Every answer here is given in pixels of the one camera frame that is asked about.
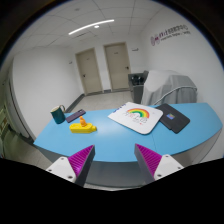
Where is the left beige door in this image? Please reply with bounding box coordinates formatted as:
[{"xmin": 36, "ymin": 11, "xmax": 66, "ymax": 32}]
[{"xmin": 76, "ymin": 49, "xmax": 102, "ymax": 95}]

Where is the dark grey tablet case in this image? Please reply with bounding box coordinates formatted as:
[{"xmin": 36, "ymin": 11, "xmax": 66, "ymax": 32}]
[{"xmin": 157, "ymin": 104, "xmax": 190, "ymax": 134}]

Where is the wall logo sign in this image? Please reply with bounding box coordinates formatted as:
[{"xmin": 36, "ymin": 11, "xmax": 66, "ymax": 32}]
[{"xmin": 150, "ymin": 24, "xmax": 191, "ymax": 46}]

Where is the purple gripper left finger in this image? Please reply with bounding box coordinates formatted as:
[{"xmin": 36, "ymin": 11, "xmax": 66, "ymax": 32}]
[{"xmin": 46, "ymin": 145, "xmax": 95, "ymax": 187}]

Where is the yellow toy boat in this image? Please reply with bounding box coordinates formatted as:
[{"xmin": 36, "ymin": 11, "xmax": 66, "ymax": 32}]
[{"xmin": 69, "ymin": 117, "xmax": 97, "ymax": 134}]

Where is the beige door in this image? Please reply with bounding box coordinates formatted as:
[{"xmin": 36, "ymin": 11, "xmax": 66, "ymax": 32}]
[
  {"xmin": 104, "ymin": 43, "xmax": 130, "ymax": 90},
  {"xmin": 76, "ymin": 49, "xmax": 102, "ymax": 95}
]

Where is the grey cloth covered machine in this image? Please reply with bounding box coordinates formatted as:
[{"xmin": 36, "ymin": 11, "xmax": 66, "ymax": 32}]
[{"xmin": 141, "ymin": 70, "xmax": 197, "ymax": 105}]

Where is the long ceiling light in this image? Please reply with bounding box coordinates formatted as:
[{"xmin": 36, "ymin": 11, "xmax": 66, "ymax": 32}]
[{"xmin": 68, "ymin": 19, "xmax": 115, "ymax": 36}]

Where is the purple smartphone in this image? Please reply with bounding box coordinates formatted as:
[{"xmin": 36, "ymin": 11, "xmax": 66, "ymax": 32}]
[{"xmin": 66, "ymin": 109, "xmax": 86, "ymax": 123}]

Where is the right beige door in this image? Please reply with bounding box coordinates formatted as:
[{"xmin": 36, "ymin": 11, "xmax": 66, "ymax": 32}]
[{"xmin": 104, "ymin": 43, "xmax": 130, "ymax": 90}]

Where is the white rainbow mouse pad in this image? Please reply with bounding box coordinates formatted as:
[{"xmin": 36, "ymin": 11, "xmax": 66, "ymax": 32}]
[{"xmin": 109, "ymin": 102, "xmax": 163, "ymax": 135}]

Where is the dark teal mug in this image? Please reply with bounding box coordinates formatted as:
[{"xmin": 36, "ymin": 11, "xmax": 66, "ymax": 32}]
[{"xmin": 50, "ymin": 105, "xmax": 65, "ymax": 124}]

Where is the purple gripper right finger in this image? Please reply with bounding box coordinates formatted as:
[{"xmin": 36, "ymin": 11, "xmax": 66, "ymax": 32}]
[{"xmin": 134, "ymin": 144, "xmax": 183, "ymax": 184}]

